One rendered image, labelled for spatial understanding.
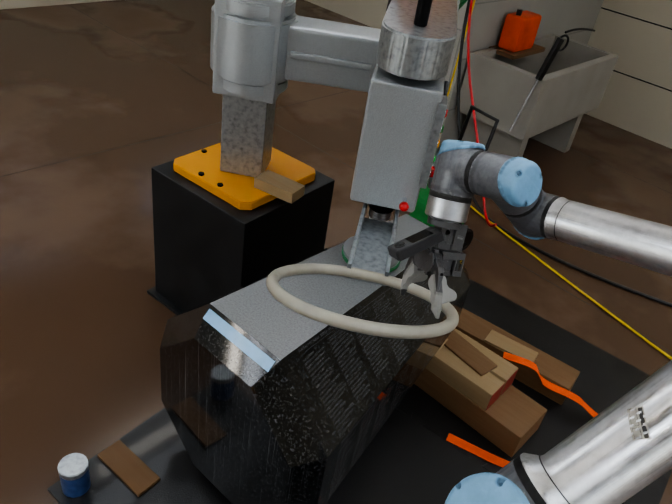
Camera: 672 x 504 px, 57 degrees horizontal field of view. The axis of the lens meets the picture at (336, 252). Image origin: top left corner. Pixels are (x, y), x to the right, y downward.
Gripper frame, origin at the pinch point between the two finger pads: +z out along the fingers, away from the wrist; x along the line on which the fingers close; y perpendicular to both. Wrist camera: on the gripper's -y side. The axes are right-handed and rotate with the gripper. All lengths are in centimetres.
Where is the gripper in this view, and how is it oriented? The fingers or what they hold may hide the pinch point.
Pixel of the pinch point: (415, 307)
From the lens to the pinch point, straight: 137.4
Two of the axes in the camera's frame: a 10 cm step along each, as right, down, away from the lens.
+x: -4.0, -2.7, 8.8
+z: -2.0, 9.6, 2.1
